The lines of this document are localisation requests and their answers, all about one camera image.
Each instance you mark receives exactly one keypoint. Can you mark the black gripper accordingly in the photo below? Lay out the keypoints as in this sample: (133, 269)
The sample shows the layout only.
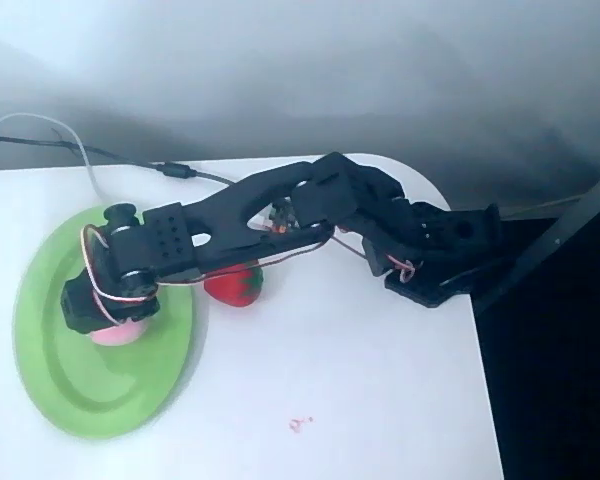
(76, 314)

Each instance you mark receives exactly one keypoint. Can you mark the pink plush peach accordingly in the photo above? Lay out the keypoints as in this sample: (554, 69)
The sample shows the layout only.
(117, 335)

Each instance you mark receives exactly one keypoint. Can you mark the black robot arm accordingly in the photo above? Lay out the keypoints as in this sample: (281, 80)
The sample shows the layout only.
(280, 210)

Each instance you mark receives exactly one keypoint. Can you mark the green oval plate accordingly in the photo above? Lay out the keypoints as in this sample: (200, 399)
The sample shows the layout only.
(105, 380)

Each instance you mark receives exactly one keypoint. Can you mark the red strawberry toy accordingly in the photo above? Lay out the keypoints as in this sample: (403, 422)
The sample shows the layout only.
(235, 287)

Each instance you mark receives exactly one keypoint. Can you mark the controller board with red light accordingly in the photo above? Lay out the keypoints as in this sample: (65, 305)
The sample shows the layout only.
(280, 217)

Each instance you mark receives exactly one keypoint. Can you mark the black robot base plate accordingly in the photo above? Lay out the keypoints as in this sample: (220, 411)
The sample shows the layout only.
(425, 290)

